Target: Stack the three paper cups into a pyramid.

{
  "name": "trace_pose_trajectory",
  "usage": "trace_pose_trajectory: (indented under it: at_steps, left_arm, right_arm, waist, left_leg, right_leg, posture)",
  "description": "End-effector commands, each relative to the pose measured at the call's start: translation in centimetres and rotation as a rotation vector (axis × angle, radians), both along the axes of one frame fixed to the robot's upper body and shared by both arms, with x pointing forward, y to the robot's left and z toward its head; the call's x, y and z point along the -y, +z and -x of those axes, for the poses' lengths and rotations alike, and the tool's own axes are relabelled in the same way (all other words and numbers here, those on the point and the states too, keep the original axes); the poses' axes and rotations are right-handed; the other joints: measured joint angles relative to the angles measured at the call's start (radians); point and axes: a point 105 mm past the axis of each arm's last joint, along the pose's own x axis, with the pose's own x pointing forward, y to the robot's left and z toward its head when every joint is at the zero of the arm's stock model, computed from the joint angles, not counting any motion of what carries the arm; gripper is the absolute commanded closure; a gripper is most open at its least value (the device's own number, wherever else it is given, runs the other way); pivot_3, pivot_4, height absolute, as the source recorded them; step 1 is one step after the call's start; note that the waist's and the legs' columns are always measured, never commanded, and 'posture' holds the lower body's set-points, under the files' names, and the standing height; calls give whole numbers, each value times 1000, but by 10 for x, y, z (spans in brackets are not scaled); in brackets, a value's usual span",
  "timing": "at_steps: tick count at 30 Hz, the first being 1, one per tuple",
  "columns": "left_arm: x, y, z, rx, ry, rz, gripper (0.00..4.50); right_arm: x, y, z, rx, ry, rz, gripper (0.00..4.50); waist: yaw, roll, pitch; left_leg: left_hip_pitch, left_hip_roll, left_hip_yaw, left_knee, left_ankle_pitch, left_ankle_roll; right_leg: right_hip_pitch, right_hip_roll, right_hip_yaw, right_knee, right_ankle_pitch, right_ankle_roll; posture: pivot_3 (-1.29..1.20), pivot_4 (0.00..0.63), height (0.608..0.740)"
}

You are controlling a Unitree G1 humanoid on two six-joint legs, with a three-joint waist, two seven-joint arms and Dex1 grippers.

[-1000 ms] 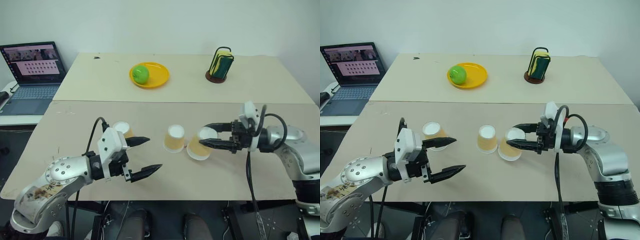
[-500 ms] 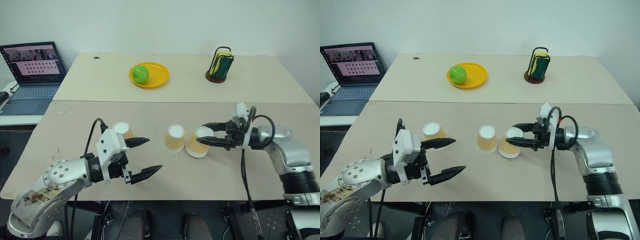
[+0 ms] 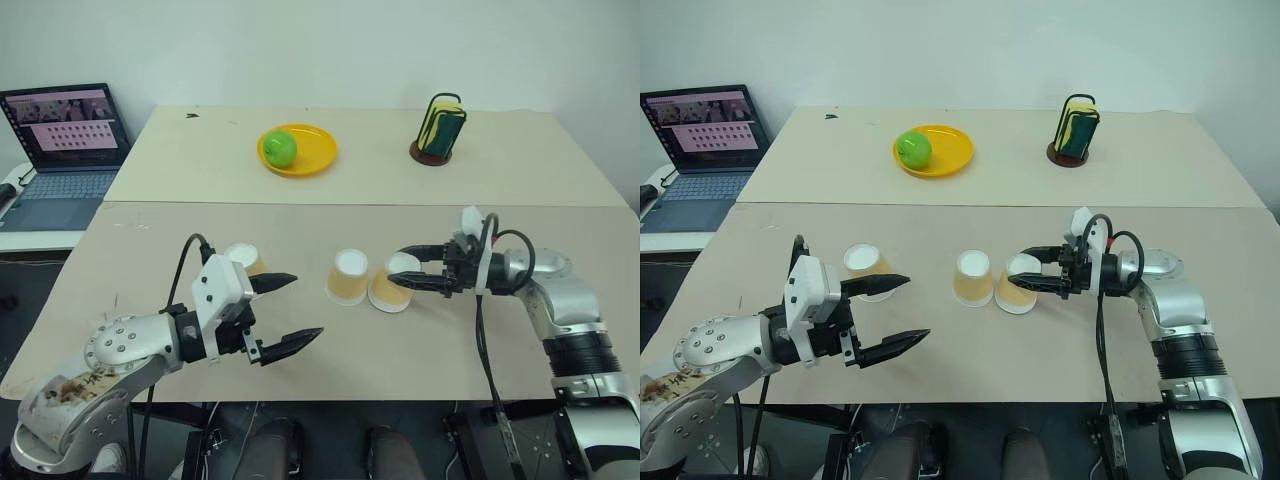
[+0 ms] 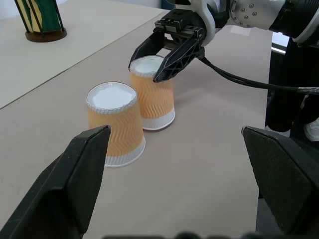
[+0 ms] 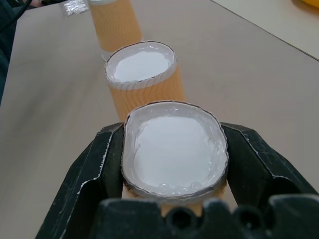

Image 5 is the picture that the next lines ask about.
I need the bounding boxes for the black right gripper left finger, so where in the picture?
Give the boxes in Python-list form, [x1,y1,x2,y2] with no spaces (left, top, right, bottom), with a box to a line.
[35,122,125,239]

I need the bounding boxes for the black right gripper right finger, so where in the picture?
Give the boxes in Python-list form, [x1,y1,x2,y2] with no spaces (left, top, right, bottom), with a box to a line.
[220,121,319,209]

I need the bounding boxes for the orange ribbed paper cup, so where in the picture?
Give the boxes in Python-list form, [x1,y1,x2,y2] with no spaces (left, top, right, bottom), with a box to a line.
[88,0,143,58]
[121,100,230,217]
[103,40,186,122]

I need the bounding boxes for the dark jacket person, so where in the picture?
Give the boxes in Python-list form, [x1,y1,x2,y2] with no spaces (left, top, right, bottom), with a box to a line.
[0,0,48,107]

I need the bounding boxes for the yellow object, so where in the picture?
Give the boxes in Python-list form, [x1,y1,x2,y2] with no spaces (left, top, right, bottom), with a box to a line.
[292,0,319,10]

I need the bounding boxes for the black cable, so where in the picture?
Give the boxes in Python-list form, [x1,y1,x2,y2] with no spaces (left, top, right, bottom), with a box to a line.
[0,0,33,34]

